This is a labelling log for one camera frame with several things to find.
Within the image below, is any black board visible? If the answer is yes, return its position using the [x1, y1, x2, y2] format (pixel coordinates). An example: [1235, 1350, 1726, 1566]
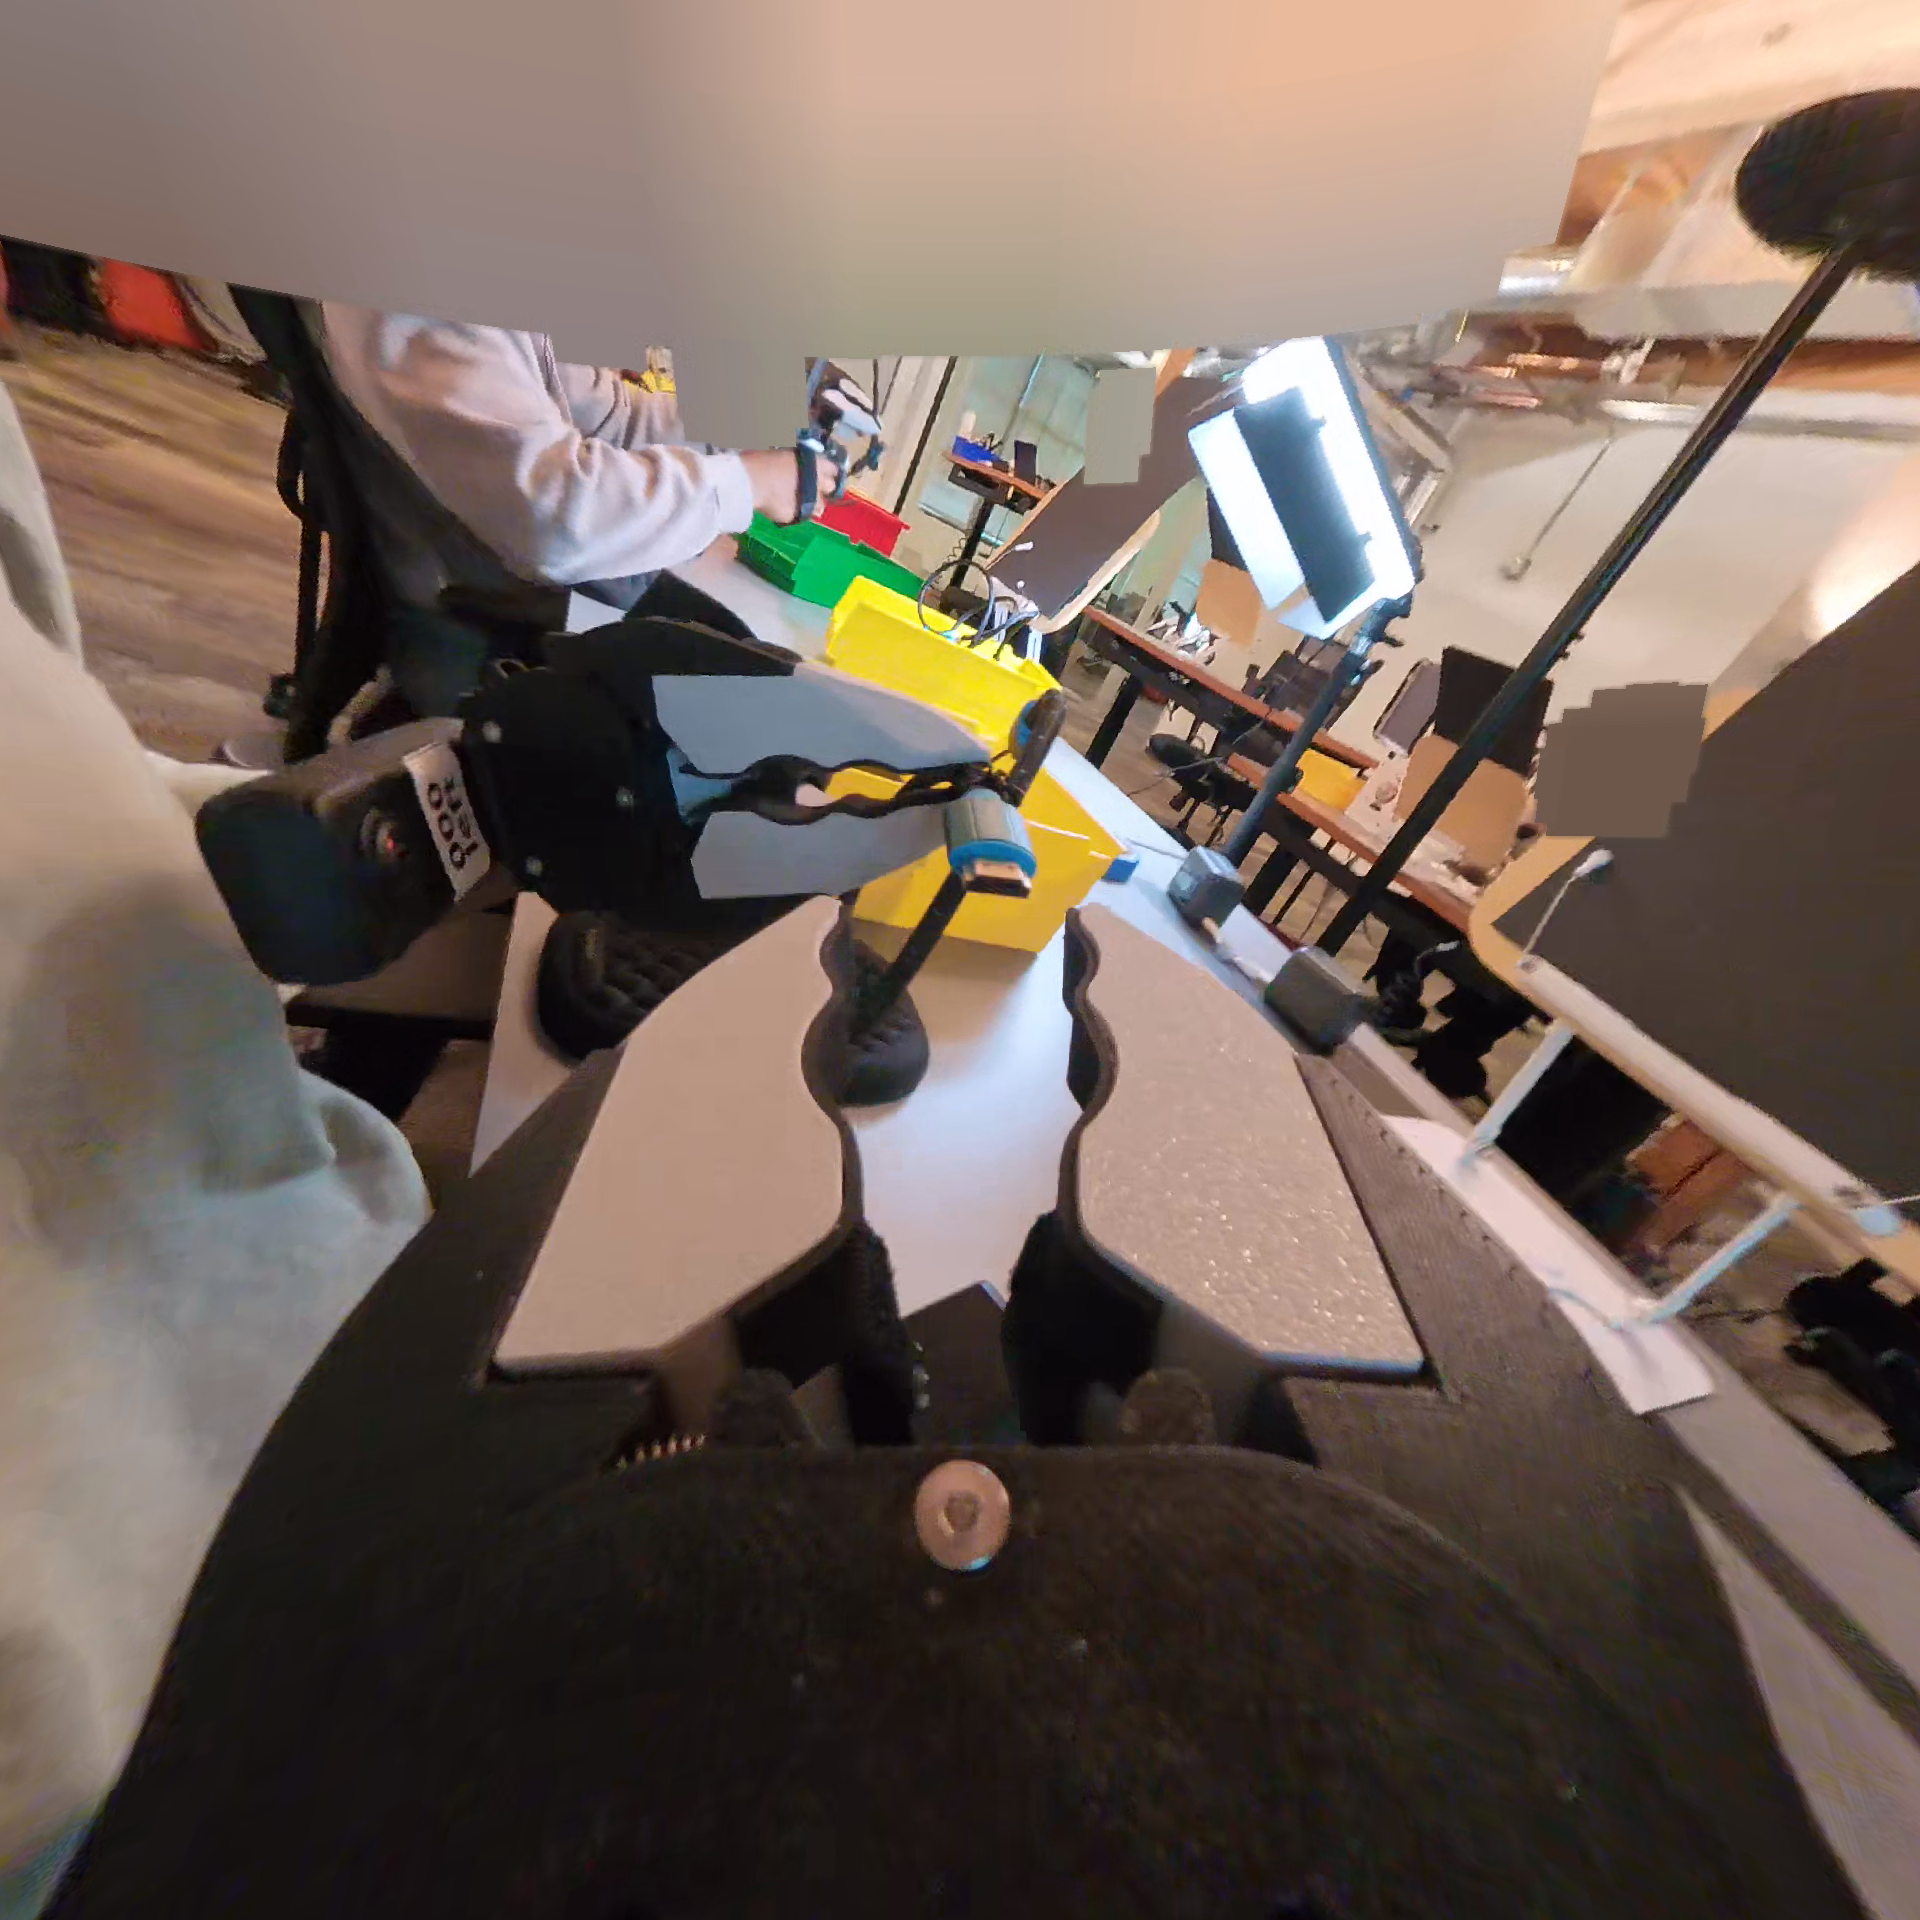
[1501, 567, 1920, 1202]
[1021, 375, 1211, 632]

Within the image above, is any studio light panel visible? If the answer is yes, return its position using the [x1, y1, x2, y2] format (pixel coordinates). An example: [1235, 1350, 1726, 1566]
[1184, 337, 1429, 642]

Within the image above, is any black boom pole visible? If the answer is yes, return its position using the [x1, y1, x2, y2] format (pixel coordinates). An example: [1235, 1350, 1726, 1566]
[1317, 246, 1862, 959]

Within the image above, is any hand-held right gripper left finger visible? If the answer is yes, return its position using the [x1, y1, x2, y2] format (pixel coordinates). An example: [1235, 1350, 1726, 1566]
[488, 895, 920, 1413]

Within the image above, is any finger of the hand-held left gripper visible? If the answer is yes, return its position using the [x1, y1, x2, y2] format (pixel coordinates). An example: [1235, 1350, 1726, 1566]
[649, 665, 997, 798]
[690, 783, 970, 906]

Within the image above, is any black braided HDMI cable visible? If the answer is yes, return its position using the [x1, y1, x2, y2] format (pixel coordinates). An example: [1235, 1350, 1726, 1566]
[862, 691, 1070, 1040]

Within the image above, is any yellow plastic bin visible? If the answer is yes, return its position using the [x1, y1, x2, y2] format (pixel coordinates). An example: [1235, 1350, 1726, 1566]
[822, 575, 1064, 714]
[853, 751, 1130, 959]

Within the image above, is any black mesh pad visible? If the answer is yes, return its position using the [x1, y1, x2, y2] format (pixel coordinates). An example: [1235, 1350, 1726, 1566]
[536, 896, 930, 1108]

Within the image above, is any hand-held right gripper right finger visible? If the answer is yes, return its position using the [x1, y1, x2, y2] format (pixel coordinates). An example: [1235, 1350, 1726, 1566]
[1003, 901, 1431, 1404]

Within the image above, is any green plastic bin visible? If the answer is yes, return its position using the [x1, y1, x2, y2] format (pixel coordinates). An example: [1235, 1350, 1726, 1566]
[733, 510, 928, 612]

